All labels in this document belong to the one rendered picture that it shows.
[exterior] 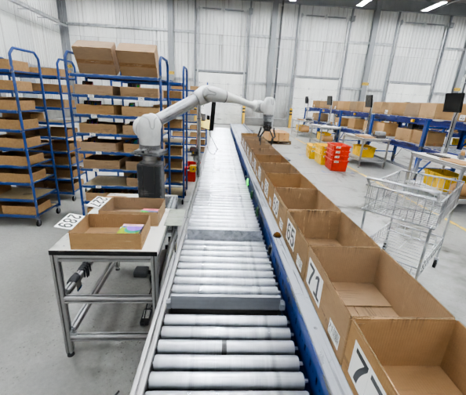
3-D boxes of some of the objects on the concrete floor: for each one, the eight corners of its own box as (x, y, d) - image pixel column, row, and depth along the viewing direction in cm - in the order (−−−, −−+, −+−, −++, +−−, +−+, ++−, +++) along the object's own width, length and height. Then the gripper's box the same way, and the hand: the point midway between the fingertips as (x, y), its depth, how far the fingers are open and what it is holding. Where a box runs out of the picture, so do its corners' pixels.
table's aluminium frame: (116, 268, 275) (110, 196, 252) (178, 268, 280) (177, 197, 257) (65, 356, 181) (48, 255, 158) (161, 356, 185) (157, 256, 162)
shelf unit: (83, 228, 352) (61, 48, 289) (99, 212, 398) (83, 55, 335) (165, 230, 357) (161, 54, 294) (171, 215, 403) (169, 60, 340)
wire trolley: (383, 247, 346) (403, 161, 313) (438, 266, 309) (468, 172, 276) (342, 281, 273) (363, 175, 240) (407, 313, 236) (443, 193, 203)
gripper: (256, 121, 265) (254, 145, 272) (280, 121, 266) (278, 146, 274) (255, 120, 272) (253, 143, 280) (278, 121, 274) (276, 145, 281)
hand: (265, 143), depth 276 cm, fingers open, 10 cm apart
